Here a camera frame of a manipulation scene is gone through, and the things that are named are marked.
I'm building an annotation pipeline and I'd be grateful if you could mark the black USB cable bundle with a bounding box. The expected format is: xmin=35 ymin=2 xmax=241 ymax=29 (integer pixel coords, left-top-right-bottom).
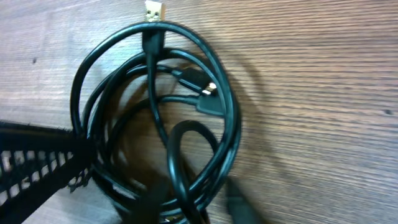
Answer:
xmin=69 ymin=0 xmax=265 ymax=224

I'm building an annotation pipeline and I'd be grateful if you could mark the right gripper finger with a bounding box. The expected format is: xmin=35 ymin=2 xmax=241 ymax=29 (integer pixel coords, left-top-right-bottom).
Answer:
xmin=1 ymin=121 xmax=95 ymax=223

